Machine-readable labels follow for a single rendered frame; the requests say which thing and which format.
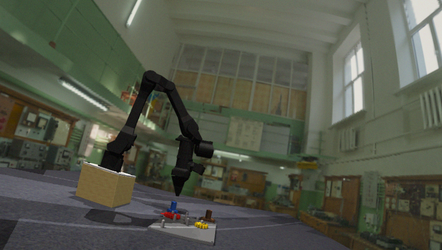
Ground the yellow gear with black stripe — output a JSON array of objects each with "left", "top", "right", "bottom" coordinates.
[{"left": 194, "top": 222, "right": 208, "bottom": 229}]

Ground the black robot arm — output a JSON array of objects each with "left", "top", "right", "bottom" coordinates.
[{"left": 98, "top": 70, "right": 214, "bottom": 175}]

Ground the blue gear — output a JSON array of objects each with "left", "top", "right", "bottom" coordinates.
[{"left": 167, "top": 201, "right": 178, "bottom": 214}]

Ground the red gear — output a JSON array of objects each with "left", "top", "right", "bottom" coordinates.
[{"left": 164, "top": 212, "right": 180, "bottom": 219}]

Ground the orange-brown gear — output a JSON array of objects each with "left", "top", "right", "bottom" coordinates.
[{"left": 200, "top": 209, "right": 215, "bottom": 223}]

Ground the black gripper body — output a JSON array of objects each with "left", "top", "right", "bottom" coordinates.
[{"left": 171, "top": 153, "right": 193, "bottom": 178}]

